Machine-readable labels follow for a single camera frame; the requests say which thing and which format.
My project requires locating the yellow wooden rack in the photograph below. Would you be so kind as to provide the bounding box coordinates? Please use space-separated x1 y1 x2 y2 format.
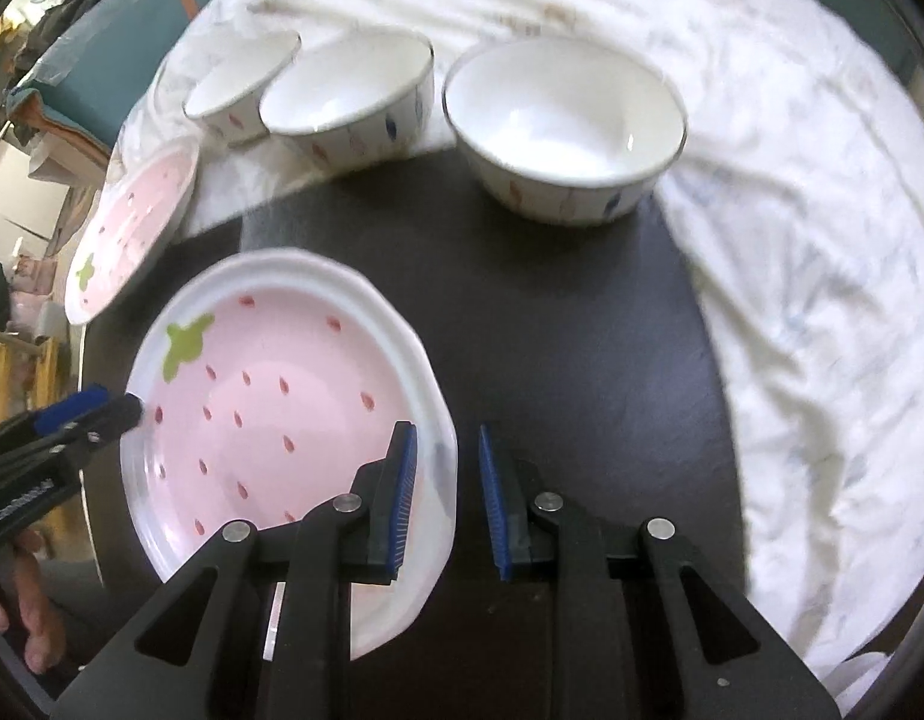
0 330 65 428

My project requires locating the pink strawberry plate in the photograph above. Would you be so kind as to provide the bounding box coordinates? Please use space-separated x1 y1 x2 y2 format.
63 136 202 327
119 247 459 662

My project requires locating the white printed bedsheet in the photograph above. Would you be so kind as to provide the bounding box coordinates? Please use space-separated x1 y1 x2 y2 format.
106 0 924 698

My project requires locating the person's left hand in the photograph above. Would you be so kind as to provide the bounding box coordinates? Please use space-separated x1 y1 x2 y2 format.
0 529 65 674

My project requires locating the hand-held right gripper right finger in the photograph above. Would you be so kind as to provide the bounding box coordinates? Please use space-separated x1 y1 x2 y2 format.
477 424 842 720

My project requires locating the medium white printed bowl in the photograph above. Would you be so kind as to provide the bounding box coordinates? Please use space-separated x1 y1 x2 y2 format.
258 28 436 167

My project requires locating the small white printed bowl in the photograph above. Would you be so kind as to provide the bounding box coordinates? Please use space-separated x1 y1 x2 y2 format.
183 30 304 149

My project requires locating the black mat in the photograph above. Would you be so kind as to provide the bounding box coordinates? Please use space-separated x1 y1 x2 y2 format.
79 139 748 720

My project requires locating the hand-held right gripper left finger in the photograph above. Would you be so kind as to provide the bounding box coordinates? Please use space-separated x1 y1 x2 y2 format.
49 420 419 720

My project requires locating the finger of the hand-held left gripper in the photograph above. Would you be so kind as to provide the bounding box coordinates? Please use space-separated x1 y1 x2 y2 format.
33 384 109 437
46 392 146 466

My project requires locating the teal padded chair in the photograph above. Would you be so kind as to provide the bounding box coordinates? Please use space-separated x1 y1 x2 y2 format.
12 0 238 158
769 0 920 83

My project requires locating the large white printed bowl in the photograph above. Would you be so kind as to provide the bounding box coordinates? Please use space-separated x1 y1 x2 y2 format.
442 36 688 226

